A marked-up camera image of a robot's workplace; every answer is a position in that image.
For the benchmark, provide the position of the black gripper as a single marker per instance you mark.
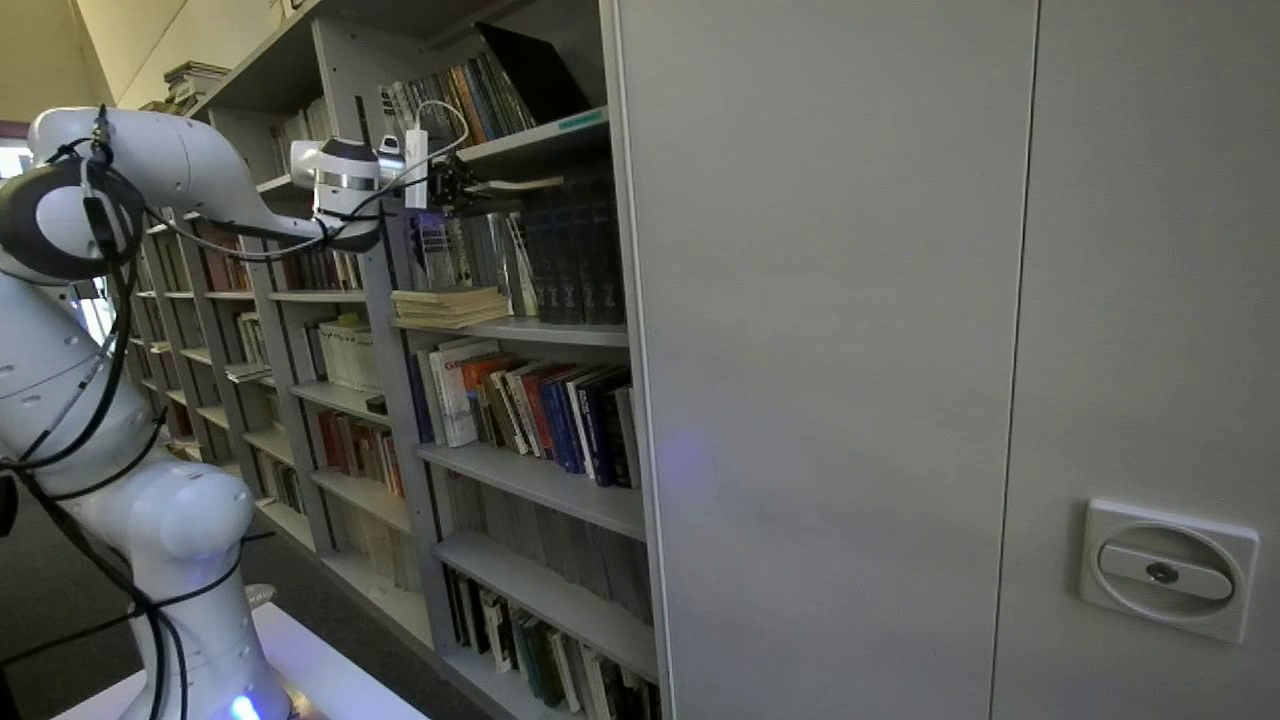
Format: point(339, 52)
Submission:
point(449, 190)

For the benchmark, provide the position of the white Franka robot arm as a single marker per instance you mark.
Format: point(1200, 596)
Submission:
point(174, 533)

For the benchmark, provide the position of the green shelf label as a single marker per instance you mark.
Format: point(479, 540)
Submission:
point(586, 121)

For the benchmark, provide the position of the grey metal bookshelf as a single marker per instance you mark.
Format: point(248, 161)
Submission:
point(286, 303)
point(801, 334)
point(174, 360)

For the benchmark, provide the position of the white hardcover book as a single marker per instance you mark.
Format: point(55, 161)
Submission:
point(459, 401)

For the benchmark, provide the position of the red hardcover book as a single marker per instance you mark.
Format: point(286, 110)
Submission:
point(537, 412)

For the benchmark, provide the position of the blue hardcover book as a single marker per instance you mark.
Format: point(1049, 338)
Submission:
point(562, 426)

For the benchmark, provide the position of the thick black book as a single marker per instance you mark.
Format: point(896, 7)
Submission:
point(611, 435)

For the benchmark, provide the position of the dark green book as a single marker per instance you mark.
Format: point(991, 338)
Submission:
point(542, 665)

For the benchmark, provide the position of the black volume numbered 2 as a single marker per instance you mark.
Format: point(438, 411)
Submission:
point(542, 262)

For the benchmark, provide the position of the black volume numbered 3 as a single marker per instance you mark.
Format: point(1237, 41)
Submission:
point(556, 262)

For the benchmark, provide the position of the black volume numbered 4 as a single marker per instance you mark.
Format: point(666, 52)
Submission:
point(572, 262)

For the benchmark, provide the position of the black leaning binder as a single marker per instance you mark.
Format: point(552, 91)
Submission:
point(532, 75)

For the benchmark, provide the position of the black volume numbered 5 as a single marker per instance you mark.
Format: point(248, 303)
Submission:
point(591, 262)

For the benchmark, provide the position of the grey storage box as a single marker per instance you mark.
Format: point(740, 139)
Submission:
point(196, 82)

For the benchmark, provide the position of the grey cabinet door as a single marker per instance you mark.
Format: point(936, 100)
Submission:
point(1163, 267)

